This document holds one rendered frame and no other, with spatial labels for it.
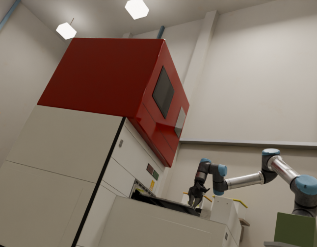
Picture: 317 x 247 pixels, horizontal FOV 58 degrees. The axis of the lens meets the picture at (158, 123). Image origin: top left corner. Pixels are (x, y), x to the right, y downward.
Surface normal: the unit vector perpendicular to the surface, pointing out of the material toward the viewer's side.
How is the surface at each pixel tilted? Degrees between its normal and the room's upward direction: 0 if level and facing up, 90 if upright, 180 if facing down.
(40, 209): 90
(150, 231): 90
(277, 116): 90
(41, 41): 90
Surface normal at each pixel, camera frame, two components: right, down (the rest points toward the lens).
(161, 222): -0.29, -0.48
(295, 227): -0.55, -0.49
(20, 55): 0.80, 0.00
